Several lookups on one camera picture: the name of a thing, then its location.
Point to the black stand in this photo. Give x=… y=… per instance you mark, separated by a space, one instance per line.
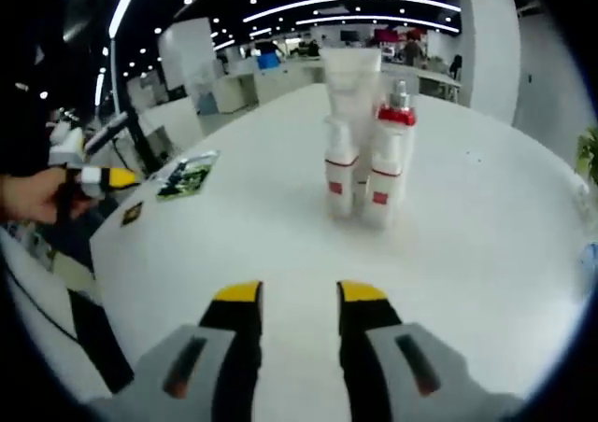
x=121 y=130

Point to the green potted plant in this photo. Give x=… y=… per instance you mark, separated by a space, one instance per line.
x=589 y=156

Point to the white skincare tube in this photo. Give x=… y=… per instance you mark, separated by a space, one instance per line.
x=350 y=86

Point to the long white counter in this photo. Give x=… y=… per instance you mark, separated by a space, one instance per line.
x=289 y=83

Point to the person's white garment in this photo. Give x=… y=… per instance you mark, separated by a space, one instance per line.
x=32 y=310

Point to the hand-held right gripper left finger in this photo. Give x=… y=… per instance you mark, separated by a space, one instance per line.
x=187 y=370

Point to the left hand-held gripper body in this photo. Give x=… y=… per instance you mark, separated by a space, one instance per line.
x=67 y=149

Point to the green and dark sachet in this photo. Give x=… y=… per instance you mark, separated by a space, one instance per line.
x=187 y=177

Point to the long ceiling light strip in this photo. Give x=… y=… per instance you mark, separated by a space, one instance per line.
x=123 y=4

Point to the tall red-banded skincare pump bottle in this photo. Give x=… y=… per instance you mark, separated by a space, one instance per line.
x=397 y=114

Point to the small gold sachet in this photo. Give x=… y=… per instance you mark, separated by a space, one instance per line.
x=132 y=214

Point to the person's left hand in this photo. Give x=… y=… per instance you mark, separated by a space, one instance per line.
x=32 y=195

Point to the blue storage bin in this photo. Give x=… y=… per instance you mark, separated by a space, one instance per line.
x=269 y=61

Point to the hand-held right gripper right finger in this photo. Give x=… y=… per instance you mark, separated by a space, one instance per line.
x=411 y=370

